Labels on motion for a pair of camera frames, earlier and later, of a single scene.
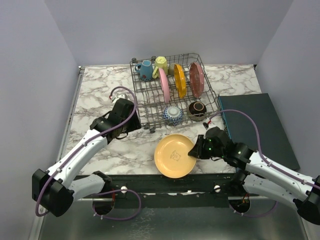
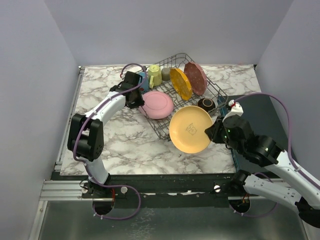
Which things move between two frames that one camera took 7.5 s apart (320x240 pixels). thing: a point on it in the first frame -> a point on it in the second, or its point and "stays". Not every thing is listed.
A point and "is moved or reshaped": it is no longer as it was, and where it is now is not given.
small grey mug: [171, 69] -> [165, 73]
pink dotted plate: [196, 78] is moved or reshaped
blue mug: [145, 69] -> [145, 86]
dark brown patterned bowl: [197, 110] -> [206, 104]
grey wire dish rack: [172, 89] is moved or reshaped
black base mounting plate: [200, 190] stays
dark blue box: [251, 119] stays
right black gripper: [197, 151] -> [213, 131]
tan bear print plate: [171, 157] -> [187, 128]
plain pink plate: [165, 85] -> [157, 104]
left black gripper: [135, 124] -> [139, 102]
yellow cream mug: [160, 62] -> [155, 77]
